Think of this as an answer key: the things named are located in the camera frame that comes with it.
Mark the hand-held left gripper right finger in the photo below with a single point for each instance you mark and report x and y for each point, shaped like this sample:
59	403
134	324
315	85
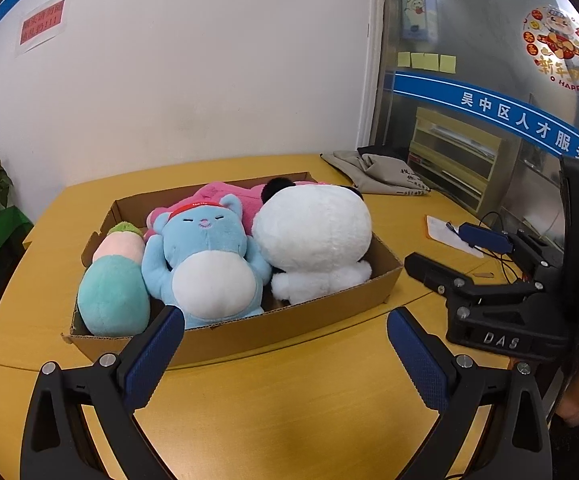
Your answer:
419	355

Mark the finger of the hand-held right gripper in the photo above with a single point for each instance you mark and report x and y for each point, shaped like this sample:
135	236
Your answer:
434	272
484	237

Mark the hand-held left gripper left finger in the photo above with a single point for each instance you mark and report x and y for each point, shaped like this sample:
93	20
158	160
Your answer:
152	355

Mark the pastel green pink plush toy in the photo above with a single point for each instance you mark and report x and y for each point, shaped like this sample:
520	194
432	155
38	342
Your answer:
114	290

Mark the blue plush toy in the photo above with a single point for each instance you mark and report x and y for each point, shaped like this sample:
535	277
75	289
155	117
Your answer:
204	260

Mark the white panda plush toy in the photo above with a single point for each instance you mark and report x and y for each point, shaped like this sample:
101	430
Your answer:
314	235

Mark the brown cardboard box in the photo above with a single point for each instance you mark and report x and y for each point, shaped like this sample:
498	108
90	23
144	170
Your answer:
289	327

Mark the white paper sheet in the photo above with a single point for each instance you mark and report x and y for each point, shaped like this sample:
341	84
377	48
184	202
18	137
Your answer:
442	232

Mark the grey cloth bag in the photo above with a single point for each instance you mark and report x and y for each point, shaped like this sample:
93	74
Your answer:
384	177

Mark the blue window banner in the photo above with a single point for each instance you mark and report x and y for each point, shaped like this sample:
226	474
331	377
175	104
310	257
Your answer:
494	110

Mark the yellow sticky note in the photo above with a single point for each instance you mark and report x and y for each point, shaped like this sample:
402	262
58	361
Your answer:
432	61
403	59
448	63
418	60

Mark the round festive window sticker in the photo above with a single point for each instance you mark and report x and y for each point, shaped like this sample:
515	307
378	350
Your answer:
562	47

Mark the blue cartoon poster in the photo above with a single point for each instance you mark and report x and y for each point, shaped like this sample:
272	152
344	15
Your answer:
419	10

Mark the red wall notice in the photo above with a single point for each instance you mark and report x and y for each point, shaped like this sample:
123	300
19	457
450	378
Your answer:
40	26

